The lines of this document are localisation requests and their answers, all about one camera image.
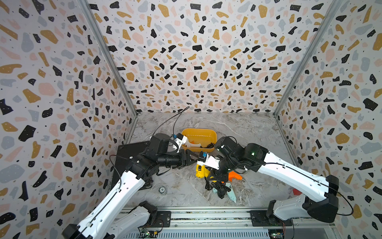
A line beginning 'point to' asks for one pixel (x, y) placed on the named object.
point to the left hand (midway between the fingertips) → (198, 159)
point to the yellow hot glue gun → (202, 172)
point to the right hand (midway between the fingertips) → (208, 175)
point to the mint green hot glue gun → (231, 193)
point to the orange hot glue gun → (233, 175)
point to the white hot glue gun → (198, 145)
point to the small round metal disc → (162, 189)
